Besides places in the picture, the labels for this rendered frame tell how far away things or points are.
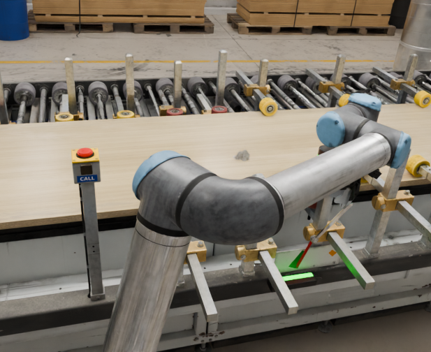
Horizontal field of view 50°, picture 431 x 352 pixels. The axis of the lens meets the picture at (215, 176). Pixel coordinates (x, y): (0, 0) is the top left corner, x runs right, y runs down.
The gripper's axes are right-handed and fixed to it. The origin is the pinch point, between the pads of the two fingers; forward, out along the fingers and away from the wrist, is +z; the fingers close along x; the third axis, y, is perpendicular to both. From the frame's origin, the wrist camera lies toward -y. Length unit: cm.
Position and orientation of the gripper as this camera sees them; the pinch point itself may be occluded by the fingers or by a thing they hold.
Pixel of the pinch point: (344, 204)
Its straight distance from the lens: 154.8
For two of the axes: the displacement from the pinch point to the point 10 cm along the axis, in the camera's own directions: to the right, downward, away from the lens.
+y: -9.6, 0.9, -2.7
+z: -0.7, 8.5, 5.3
